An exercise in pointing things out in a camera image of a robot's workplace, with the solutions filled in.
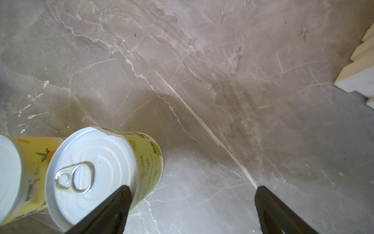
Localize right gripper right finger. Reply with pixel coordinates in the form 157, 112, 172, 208
254, 186, 318, 234

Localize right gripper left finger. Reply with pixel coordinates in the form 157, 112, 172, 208
66, 185, 132, 234

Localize small green can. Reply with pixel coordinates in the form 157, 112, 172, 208
45, 127, 164, 231

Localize small yellow can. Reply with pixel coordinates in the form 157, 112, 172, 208
1, 136, 65, 225

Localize flower box white fence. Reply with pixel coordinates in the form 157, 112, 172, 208
334, 25, 374, 108

